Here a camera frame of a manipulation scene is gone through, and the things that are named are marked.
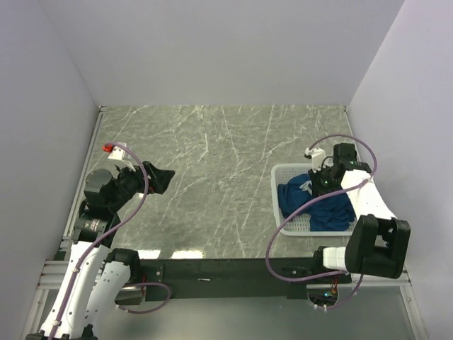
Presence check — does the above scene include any blue cartoon print t-shirt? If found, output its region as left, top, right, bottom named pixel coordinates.
left=277, top=174, right=355, bottom=232

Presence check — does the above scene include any white plastic perforated basket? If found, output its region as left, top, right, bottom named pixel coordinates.
left=271, top=163, right=355, bottom=237

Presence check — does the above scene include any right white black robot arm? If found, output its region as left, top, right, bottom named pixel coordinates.
left=305, top=143, right=411, bottom=279

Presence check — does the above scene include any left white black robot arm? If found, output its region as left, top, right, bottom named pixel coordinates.
left=27, top=161, right=176, bottom=339

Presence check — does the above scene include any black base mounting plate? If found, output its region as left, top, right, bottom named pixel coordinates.
left=127, top=258, right=352, bottom=300

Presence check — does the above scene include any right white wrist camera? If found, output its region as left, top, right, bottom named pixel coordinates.
left=304, top=147, right=326, bottom=172

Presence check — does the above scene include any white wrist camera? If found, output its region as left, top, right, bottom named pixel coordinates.
left=304, top=147, right=326, bottom=172
left=102, top=143, right=135, bottom=172

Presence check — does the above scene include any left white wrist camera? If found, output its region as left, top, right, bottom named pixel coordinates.
left=102, top=143, right=135, bottom=172

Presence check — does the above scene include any aluminium frame rail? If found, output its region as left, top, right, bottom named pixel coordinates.
left=37, top=261, right=69, bottom=290

